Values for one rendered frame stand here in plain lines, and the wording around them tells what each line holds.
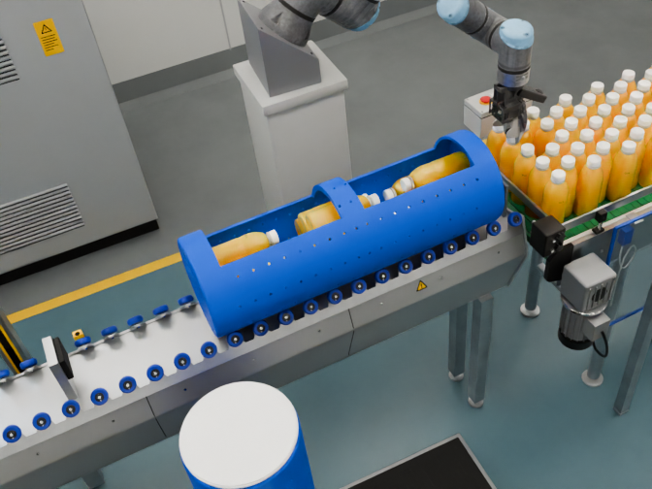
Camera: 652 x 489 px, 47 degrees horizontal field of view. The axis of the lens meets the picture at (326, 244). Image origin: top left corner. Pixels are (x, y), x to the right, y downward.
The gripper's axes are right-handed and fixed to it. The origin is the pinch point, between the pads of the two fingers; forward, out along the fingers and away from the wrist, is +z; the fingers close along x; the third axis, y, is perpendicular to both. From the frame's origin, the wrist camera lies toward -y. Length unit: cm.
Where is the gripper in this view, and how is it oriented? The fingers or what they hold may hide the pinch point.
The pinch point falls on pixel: (513, 134)
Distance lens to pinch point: 239.7
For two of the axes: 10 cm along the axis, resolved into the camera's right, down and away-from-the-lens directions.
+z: 1.0, 7.1, 7.0
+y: -9.0, 3.6, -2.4
